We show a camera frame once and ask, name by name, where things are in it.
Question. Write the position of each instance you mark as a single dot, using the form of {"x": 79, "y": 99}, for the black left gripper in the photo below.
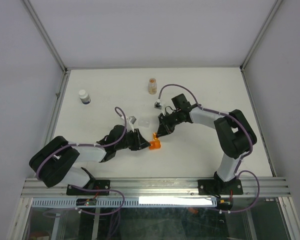
{"x": 140, "y": 143}

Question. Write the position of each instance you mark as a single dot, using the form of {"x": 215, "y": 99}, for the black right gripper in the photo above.
{"x": 164, "y": 128}

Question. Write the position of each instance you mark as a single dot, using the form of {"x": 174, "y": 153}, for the orange pill organizer box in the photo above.
{"x": 155, "y": 143}

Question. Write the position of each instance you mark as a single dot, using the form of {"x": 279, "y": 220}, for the clear bottle orange pills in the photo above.
{"x": 152, "y": 86}

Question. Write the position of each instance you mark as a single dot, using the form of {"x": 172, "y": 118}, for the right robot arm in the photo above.
{"x": 235, "y": 135}

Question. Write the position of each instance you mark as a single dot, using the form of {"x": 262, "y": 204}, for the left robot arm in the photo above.
{"x": 54, "y": 163}

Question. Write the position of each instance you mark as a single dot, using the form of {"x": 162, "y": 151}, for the white cap pill bottle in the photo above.
{"x": 84, "y": 96}

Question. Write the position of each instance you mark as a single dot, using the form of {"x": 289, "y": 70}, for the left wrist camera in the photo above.
{"x": 130, "y": 123}

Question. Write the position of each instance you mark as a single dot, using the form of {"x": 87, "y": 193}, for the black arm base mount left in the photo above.
{"x": 99, "y": 187}

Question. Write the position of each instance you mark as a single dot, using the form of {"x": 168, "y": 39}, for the grey slotted cable duct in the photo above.
{"x": 129, "y": 202}

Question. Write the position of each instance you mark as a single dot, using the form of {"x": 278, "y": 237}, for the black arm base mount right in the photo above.
{"x": 217, "y": 188}

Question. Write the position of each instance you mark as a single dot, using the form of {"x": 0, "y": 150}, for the aluminium frame rail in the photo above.
{"x": 270, "y": 187}

